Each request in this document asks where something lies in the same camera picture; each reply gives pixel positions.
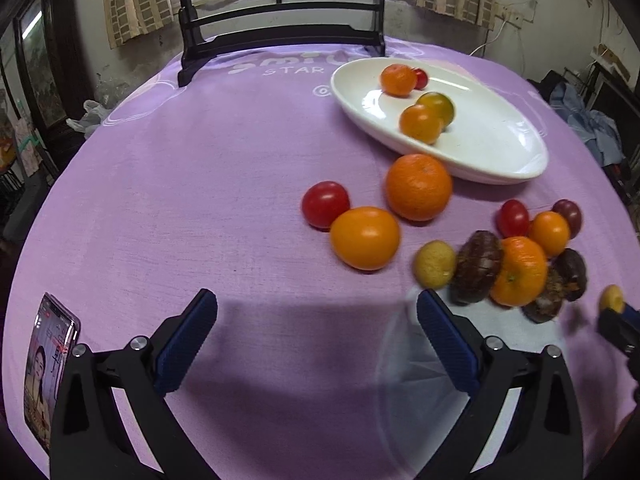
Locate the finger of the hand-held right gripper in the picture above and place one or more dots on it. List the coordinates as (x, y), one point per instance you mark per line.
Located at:
(632, 309)
(617, 334)

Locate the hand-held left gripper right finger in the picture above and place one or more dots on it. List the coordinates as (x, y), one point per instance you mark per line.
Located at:
(447, 345)

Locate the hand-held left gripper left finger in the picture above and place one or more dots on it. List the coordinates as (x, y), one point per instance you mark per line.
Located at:
(185, 345)

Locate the small yellow fruit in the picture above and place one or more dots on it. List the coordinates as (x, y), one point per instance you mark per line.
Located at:
(434, 264)
(611, 297)

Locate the dark brown water chestnut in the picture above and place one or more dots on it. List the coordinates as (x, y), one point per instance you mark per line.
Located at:
(571, 267)
(545, 302)
(475, 274)

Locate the small orange mandarin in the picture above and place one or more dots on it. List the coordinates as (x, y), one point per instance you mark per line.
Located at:
(398, 80)
(519, 271)

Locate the orange tomato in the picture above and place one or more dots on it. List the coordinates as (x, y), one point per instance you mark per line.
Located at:
(421, 124)
(365, 238)
(549, 233)

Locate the dark red tomato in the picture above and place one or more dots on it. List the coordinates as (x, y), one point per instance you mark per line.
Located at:
(571, 214)

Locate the red cherry tomato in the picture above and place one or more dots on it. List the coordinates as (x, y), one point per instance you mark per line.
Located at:
(421, 78)
(512, 218)
(325, 204)

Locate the large orange mandarin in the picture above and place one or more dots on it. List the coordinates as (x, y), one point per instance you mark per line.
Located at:
(419, 187)

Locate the white oval plate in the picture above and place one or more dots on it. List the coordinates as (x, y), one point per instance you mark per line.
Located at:
(480, 135)

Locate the smartphone with lit screen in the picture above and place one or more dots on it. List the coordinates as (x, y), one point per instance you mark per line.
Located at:
(45, 360)

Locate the purple tablecloth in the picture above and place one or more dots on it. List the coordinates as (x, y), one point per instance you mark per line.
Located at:
(200, 185)

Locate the blue clothing pile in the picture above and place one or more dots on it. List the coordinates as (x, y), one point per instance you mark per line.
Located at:
(595, 125)

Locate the green yellow tomato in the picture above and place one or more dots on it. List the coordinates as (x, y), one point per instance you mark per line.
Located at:
(439, 104)

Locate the white plastic bag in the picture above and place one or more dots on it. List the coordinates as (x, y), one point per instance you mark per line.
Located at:
(95, 115)

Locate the small cardboard box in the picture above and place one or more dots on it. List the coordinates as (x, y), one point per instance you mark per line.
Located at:
(609, 59)

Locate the black framed painted table screen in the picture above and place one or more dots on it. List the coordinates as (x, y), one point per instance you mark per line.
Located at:
(200, 40)

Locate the dark wooden cabinet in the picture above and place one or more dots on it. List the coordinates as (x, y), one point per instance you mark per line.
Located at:
(55, 60)

